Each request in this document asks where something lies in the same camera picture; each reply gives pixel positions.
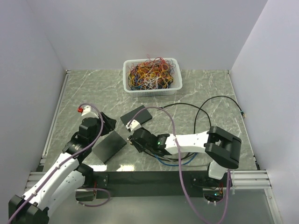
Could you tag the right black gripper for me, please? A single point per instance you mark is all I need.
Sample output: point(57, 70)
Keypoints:
point(139, 149)

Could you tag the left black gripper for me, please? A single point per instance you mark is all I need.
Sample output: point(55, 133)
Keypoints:
point(109, 125)

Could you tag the black network switch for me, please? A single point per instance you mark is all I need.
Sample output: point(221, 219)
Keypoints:
point(142, 117)
point(109, 147)

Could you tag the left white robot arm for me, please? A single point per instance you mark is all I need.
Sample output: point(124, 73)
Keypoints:
point(67, 174)

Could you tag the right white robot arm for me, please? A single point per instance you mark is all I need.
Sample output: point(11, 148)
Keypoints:
point(221, 146)

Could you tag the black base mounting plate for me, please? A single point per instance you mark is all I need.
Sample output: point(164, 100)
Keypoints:
point(150, 183)

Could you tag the white plastic basket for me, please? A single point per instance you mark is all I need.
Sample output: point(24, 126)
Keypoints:
point(151, 77)

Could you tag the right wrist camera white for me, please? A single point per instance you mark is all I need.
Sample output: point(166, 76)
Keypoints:
point(133, 125)

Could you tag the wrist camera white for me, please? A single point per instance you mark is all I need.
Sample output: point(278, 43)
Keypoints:
point(87, 111)
point(133, 125)

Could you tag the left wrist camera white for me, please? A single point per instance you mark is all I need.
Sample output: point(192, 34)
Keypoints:
point(87, 111)

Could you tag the aluminium frame rail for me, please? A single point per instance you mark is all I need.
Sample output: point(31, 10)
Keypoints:
point(36, 174)

